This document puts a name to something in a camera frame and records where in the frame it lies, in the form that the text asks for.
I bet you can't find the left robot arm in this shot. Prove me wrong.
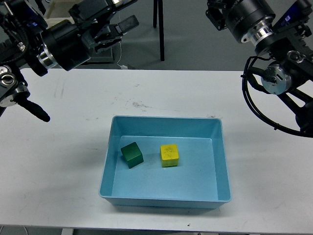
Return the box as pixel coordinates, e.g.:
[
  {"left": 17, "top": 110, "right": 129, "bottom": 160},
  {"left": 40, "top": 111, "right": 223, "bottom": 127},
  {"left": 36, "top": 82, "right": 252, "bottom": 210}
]
[{"left": 0, "top": 0, "right": 139, "bottom": 122}]

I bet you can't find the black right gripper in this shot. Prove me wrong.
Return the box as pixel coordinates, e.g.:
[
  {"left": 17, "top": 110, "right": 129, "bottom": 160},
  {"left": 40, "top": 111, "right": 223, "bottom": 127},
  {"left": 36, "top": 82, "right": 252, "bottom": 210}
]
[{"left": 205, "top": 0, "right": 275, "bottom": 44}]

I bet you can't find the green wooden block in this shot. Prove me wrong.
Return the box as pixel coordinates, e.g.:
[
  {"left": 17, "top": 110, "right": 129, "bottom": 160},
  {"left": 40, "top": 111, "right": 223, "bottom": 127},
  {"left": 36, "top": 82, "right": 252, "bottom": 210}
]
[{"left": 121, "top": 142, "right": 144, "bottom": 168}]

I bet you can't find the dark grey plastic bin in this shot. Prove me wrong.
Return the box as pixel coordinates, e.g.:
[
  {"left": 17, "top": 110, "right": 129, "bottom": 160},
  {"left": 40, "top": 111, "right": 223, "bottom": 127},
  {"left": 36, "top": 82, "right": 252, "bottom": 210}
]
[{"left": 87, "top": 48, "right": 114, "bottom": 64}]

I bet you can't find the black frame leg right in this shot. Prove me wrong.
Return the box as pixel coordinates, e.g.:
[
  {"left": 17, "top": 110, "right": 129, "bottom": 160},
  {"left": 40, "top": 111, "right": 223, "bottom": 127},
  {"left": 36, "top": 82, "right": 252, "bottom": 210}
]
[{"left": 153, "top": 0, "right": 165, "bottom": 62}]

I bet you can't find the white hanging cable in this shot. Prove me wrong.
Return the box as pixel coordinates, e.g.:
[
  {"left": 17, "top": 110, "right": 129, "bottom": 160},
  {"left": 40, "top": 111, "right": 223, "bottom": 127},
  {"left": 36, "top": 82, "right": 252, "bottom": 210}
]
[{"left": 116, "top": 46, "right": 128, "bottom": 70}]

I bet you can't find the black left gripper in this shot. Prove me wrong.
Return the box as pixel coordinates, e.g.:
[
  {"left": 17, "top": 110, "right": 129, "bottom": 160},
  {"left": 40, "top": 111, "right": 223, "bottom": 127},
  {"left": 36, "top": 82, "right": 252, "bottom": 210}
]
[{"left": 42, "top": 0, "right": 139, "bottom": 71}]

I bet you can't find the light blue plastic box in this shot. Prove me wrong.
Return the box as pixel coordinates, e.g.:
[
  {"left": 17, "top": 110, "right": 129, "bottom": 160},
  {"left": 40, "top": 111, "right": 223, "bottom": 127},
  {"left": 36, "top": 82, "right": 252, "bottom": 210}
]
[{"left": 99, "top": 116, "right": 232, "bottom": 209}]

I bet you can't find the yellow wooden block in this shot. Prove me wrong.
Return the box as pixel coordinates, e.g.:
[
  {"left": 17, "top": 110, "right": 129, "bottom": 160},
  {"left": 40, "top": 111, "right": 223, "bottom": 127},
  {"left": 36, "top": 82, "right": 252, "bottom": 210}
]
[{"left": 160, "top": 144, "right": 179, "bottom": 167}]

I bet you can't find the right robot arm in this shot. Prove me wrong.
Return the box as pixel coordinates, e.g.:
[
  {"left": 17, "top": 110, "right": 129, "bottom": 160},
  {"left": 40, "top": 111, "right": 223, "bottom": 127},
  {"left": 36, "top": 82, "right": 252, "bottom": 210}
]
[{"left": 205, "top": 0, "right": 313, "bottom": 138}]

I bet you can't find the cream plastic container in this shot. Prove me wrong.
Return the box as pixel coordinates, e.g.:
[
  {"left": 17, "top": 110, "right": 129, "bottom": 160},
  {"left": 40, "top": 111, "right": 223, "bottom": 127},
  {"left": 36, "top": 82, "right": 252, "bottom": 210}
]
[{"left": 44, "top": 0, "right": 76, "bottom": 28}]

